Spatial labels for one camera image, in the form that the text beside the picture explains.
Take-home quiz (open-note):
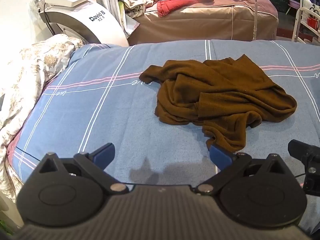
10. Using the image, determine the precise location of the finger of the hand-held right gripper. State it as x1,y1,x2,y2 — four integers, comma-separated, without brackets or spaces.
287,139,320,197

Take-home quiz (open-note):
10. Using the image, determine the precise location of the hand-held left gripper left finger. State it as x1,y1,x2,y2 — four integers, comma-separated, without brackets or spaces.
32,142,129,196

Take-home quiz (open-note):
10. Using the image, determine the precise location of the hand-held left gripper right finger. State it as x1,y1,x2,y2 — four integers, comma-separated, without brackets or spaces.
195,144,291,196

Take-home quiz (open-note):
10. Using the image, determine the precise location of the brown knit sweater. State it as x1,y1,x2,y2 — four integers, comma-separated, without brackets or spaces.
139,57,298,153

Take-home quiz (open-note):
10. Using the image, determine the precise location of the blue striped bed sheet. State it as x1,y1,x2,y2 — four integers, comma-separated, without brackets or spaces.
12,39,320,233

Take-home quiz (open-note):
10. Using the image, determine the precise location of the beige floral quilt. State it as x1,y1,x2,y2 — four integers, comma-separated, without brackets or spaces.
0,34,83,205

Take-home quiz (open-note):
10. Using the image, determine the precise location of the white trolley cart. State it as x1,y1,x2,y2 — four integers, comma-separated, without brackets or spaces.
291,5,320,43

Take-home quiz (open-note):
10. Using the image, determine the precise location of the white beauty machine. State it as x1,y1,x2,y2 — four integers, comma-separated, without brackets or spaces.
31,0,130,47

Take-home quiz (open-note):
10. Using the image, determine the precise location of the tan covered massage bed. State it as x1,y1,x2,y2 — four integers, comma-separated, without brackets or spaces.
126,0,279,46

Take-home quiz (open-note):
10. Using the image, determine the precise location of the white pump bottle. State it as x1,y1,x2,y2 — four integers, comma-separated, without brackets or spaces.
303,0,313,23

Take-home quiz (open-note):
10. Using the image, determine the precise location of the white stand pole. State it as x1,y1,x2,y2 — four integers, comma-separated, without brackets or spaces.
252,0,258,40

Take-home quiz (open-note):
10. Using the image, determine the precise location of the crumpled beige cloth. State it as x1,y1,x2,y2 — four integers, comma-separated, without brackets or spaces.
122,0,160,19

